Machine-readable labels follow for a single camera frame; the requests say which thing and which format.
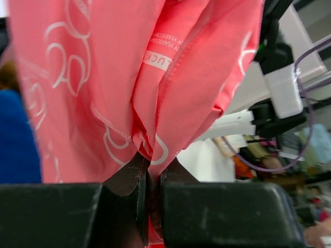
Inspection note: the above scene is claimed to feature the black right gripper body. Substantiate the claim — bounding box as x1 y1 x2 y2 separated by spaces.
252 0 308 137

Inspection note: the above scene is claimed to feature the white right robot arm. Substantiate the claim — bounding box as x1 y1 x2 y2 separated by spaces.
198 1 324 140

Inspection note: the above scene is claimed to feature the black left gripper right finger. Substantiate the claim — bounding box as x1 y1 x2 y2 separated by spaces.
161 160 305 247

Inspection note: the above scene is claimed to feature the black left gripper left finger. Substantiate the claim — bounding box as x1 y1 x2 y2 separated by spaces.
1 154 149 247

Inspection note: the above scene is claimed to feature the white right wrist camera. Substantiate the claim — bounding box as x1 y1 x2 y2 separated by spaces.
260 63 304 119

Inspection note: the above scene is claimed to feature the royal blue cloth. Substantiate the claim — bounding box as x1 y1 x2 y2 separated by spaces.
1 89 42 183

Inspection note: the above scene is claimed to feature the coral pink patterned cloth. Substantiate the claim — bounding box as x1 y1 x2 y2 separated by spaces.
7 0 265 246

